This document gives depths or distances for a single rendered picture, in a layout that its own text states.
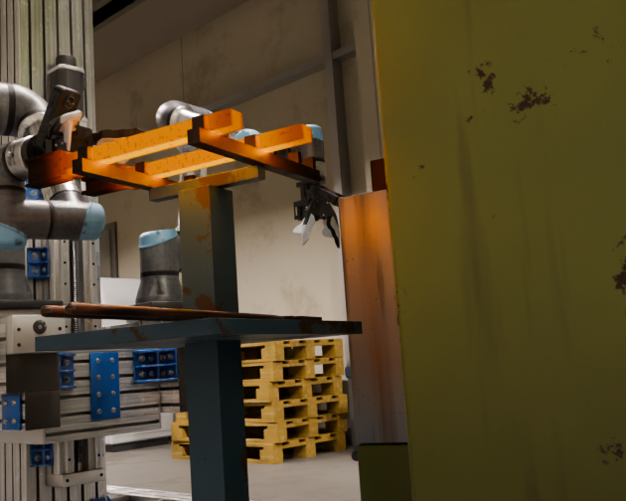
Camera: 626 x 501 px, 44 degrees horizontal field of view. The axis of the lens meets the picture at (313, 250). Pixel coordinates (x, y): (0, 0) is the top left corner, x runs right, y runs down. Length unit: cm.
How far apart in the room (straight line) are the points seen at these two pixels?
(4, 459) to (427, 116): 171
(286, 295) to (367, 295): 484
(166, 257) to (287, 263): 391
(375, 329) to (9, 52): 157
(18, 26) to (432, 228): 172
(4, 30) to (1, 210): 118
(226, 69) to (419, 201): 609
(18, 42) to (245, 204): 434
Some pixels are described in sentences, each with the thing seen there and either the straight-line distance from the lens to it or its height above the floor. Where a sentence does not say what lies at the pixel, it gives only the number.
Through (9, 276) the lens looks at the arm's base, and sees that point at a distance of 210.
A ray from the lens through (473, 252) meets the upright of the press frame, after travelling 106.
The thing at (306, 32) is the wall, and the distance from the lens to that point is 647.
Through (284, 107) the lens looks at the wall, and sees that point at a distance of 646.
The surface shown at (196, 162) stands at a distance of 120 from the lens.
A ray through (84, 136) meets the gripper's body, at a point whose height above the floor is 103.
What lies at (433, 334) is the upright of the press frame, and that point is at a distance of 107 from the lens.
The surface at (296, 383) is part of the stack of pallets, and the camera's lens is 517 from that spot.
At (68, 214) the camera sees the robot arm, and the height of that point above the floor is 93.
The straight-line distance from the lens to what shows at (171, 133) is 108.
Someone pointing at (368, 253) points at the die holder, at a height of 80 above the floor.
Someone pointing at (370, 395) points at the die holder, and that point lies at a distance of 140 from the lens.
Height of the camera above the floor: 62
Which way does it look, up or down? 8 degrees up
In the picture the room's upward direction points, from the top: 4 degrees counter-clockwise
